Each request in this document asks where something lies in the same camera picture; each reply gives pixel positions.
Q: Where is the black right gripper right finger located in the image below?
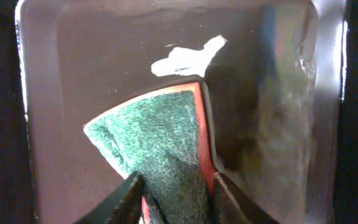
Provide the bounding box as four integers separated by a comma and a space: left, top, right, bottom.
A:
213, 172, 280, 224

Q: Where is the black water tray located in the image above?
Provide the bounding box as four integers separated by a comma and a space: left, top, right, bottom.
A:
15, 0, 346, 223

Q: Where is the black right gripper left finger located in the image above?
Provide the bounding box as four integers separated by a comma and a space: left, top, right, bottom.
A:
75, 172, 145, 224

